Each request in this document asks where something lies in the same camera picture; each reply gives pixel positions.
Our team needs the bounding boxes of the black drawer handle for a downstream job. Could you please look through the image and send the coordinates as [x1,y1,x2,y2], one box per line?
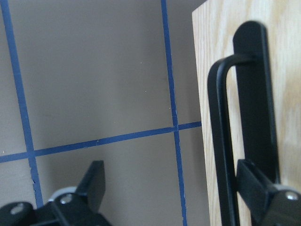
[207,21,280,226]

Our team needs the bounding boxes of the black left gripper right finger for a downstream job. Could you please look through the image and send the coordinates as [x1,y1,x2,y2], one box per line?
[237,160,301,226]

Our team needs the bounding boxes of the wooden drawer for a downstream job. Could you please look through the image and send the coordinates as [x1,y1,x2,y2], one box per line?
[192,0,301,226]

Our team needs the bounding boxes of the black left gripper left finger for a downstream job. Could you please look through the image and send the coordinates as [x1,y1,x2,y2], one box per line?
[0,161,110,226]

